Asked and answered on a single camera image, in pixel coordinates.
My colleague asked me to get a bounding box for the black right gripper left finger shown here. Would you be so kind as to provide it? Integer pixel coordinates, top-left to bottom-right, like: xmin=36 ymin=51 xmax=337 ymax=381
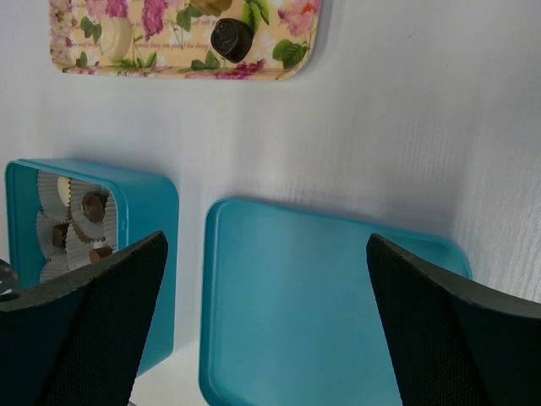
xmin=1 ymin=231 xmax=168 ymax=405

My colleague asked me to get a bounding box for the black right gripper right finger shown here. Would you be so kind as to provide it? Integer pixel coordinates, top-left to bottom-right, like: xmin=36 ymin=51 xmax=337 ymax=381
xmin=366 ymin=234 xmax=540 ymax=405

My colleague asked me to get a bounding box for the brown oval chocolate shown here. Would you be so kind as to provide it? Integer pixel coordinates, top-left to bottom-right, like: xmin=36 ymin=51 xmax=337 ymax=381
xmin=89 ymin=246 xmax=113 ymax=263

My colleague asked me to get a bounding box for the dark round chocolate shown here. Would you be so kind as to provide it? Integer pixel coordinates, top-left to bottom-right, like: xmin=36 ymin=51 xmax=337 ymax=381
xmin=81 ymin=191 xmax=107 ymax=223

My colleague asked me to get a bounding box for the white oval chocolate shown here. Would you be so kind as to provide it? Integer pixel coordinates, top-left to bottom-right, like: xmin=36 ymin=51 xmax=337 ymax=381
xmin=57 ymin=176 xmax=71 ymax=207

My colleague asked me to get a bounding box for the teal lid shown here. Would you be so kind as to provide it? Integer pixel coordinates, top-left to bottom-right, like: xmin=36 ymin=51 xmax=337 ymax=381
xmin=199 ymin=198 xmax=472 ymax=405

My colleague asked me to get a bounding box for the white round chocolate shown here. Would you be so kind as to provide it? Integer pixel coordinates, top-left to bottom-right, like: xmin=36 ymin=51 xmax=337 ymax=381
xmin=100 ymin=17 xmax=133 ymax=62

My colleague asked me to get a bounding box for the dark swirl chocolate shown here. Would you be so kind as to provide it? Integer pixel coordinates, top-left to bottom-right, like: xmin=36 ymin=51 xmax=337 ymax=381
xmin=210 ymin=18 xmax=254 ymax=63

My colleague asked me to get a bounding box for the tan embossed chocolate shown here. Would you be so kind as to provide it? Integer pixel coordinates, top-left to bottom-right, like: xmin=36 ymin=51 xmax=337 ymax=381
xmin=190 ymin=0 xmax=232 ymax=17

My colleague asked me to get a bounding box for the teal box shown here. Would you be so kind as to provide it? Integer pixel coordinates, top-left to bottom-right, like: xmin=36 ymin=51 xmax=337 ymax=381
xmin=4 ymin=158 xmax=180 ymax=377

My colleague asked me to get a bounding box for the floral tray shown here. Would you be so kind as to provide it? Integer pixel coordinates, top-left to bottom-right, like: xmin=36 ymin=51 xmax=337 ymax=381
xmin=49 ymin=1 xmax=321 ymax=80

